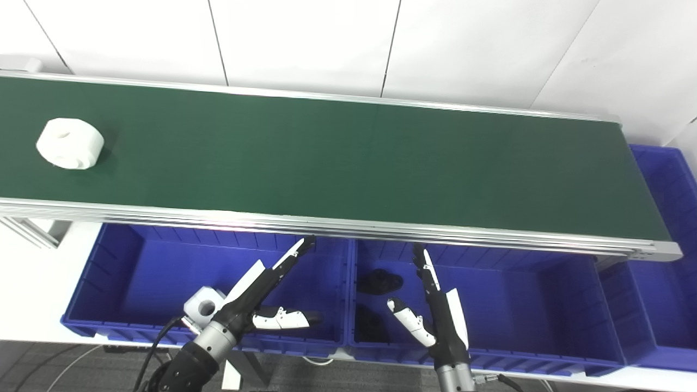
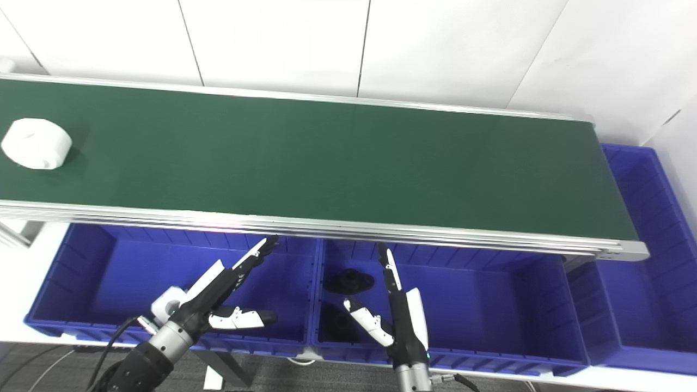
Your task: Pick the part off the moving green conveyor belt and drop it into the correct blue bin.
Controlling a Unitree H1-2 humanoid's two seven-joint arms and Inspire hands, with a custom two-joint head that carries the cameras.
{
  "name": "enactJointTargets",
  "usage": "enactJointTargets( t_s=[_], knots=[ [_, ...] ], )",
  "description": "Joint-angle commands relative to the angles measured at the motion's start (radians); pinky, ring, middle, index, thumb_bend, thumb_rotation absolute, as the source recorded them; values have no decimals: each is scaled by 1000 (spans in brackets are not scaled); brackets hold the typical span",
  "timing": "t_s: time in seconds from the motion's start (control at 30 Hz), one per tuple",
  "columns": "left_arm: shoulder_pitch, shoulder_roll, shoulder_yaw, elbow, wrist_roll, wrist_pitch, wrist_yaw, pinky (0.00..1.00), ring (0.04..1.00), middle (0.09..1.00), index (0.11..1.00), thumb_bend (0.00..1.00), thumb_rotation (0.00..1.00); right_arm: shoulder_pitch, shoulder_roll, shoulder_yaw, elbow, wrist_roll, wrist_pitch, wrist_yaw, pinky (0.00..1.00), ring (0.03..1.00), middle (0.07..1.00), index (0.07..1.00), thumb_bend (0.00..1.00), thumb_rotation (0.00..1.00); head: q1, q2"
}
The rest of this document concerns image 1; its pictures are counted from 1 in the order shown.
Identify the aluminium conveyor leg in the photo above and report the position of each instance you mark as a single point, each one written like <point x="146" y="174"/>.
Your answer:
<point x="35" y="233"/>

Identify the grey conveyor end box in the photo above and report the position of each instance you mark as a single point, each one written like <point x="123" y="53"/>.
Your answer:
<point x="22" y="65"/>

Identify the blue plastic bin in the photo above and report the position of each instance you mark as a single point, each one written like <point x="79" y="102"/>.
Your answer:
<point x="523" y="310"/>
<point x="147" y="277"/>
<point x="667" y="283"/>

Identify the white cube part with hole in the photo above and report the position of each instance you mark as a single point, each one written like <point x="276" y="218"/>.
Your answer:
<point x="202" y="306"/>

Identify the green conveyor belt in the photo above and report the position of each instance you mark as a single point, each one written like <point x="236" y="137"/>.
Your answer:
<point x="381" y="227"/>
<point x="348" y="163"/>

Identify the black blocky part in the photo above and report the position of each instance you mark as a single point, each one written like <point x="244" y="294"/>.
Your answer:
<point x="370" y="325"/>

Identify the white support post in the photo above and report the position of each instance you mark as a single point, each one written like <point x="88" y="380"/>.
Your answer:
<point x="231" y="375"/>

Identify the black flat part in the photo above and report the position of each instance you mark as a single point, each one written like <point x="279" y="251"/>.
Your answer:
<point x="379" y="282"/>

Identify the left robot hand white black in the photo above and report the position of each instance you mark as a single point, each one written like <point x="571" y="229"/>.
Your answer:
<point x="248" y="296"/>

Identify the white round part with hole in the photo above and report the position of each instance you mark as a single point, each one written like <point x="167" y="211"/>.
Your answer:
<point x="69" y="144"/>

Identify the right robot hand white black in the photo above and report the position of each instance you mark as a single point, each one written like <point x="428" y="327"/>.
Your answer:
<point x="449" y="332"/>

